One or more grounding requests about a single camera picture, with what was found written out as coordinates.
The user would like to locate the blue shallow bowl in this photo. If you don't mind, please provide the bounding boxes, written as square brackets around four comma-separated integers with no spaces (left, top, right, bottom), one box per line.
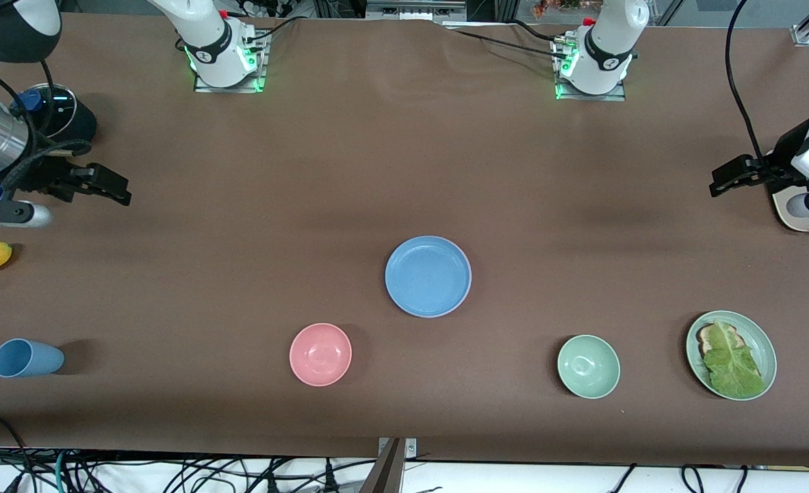
[385,236,472,319]

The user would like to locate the cream toaster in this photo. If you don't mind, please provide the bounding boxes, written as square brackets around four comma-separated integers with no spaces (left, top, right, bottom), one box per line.
[773,184,809,233]

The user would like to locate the glass lid with blue knob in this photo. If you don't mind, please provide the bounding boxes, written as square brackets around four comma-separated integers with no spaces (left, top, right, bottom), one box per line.
[9,84,77,138]

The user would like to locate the green plate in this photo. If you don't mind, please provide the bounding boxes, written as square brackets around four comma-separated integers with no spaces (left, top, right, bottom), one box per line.
[685,310,778,401]

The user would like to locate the toasted bread slice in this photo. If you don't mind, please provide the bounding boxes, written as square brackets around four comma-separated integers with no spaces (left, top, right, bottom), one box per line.
[696,323,744,357]

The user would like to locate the blue cup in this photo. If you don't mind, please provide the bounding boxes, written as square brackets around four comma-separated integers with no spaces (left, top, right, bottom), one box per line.
[0,338,65,379]

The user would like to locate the green lettuce leaf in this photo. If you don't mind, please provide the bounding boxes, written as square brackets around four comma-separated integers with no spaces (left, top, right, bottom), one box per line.
[702,319,767,399]

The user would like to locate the small green bowl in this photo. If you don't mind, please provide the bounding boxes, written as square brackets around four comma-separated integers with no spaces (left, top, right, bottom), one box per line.
[557,334,621,399]

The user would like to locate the orange artificial flowers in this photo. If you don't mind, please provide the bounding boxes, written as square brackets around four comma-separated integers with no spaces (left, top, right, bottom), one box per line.
[531,0,583,18]

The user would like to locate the small pink bowl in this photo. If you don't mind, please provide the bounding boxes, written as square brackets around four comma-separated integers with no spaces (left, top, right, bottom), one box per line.
[289,323,352,388]

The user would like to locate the grey metal box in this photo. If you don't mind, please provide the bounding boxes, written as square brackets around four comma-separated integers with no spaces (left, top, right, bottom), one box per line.
[365,0,467,21]

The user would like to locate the grey metal strut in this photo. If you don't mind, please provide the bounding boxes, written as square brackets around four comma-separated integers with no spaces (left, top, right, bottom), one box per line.
[360,438,405,493]

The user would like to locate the black pot with blue handle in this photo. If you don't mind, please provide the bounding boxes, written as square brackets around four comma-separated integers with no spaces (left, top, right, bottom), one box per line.
[9,84,99,155]

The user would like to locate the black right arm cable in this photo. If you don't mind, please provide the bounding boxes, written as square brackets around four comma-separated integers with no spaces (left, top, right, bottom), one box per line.
[0,56,56,148]

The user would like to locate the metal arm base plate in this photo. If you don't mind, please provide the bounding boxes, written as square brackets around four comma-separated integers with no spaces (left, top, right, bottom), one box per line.
[555,41,628,102]
[194,31,269,93]

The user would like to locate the black base cable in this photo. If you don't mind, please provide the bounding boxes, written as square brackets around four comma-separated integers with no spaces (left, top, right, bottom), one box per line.
[240,15,303,52]
[444,26,569,61]

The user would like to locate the small metal bracket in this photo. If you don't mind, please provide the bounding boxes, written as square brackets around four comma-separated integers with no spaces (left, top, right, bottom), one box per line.
[377,437,418,458]

